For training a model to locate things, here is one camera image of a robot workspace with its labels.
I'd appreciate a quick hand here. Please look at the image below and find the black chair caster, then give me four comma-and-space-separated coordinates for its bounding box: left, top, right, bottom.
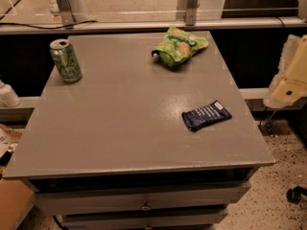
286, 186, 307, 204

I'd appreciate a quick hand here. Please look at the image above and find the green chip bag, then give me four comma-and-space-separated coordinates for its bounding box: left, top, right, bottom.
152, 27, 209, 67

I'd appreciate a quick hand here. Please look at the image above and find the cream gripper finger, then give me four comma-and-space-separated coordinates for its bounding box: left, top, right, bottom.
271, 35, 307, 107

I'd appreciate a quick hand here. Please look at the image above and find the cardboard box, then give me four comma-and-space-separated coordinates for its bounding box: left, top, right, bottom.
0, 125, 33, 230

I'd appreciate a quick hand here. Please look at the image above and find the white pipe fitting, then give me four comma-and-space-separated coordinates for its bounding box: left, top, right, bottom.
0, 80, 21, 107

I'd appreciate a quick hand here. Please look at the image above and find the lower drawer knob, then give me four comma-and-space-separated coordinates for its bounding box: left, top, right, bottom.
144, 223, 153, 230

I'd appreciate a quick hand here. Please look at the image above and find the metal post bracket left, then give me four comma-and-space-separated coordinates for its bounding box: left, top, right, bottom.
56, 0, 75, 28

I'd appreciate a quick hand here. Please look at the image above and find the grey drawer cabinet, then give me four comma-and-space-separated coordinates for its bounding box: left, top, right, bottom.
5, 34, 274, 230

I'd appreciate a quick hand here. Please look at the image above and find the black cable on ledge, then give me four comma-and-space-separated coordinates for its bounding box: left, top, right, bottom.
0, 19, 99, 30

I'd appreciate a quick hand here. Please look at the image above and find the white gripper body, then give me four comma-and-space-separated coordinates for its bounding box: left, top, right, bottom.
263, 34, 307, 110

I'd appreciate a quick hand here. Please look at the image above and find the dark blue snack packet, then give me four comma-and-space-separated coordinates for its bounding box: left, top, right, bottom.
181, 101, 232, 131

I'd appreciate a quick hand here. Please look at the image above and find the metal post bracket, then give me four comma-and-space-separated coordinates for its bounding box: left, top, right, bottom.
185, 0, 199, 26
56, 0, 75, 28

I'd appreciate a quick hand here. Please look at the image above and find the drawer knob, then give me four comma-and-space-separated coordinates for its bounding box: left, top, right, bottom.
144, 223, 153, 230
141, 201, 151, 211

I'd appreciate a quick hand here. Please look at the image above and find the upper drawer knob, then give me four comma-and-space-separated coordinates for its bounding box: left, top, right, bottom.
141, 201, 151, 211

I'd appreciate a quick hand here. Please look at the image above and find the metal post bracket right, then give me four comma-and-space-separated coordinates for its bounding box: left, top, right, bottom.
185, 0, 199, 26

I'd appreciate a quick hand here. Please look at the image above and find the green soda can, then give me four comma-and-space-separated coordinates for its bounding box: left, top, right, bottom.
50, 38, 83, 83

